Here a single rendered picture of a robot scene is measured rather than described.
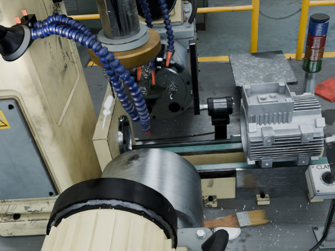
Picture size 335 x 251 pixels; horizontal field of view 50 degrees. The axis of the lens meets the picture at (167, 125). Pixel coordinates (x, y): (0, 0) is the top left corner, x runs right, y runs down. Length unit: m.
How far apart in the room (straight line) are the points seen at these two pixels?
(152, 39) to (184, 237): 0.48
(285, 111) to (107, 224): 0.67
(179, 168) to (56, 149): 0.31
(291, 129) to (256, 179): 0.20
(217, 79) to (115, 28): 0.95
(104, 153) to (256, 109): 0.41
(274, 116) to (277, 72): 0.57
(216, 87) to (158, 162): 0.93
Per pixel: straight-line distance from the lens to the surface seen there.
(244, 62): 1.63
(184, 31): 1.37
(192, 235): 0.66
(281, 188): 1.17
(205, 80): 1.73
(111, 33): 0.87
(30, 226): 1.18
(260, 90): 1.06
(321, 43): 1.31
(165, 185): 0.75
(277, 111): 1.00
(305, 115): 1.05
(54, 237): 0.49
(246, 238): 1.10
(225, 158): 1.19
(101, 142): 0.92
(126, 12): 0.85
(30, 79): 0.83
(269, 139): 0.99
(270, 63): 1.62
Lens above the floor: 1.71
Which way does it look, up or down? 38 degrees down
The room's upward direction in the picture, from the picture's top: 8 degrees counter-clockwise
